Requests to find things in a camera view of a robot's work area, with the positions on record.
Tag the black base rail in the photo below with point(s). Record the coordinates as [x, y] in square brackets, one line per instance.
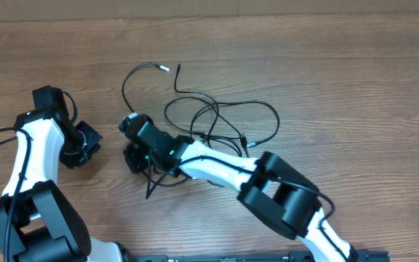
[293, 256]

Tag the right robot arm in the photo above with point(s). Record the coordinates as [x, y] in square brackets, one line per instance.
[272, 190]

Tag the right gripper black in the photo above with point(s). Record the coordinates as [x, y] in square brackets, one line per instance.
[134, 160]

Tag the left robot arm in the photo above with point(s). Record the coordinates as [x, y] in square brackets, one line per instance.
[37, 222]

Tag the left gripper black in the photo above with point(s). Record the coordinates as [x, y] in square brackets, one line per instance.
[86, 138]

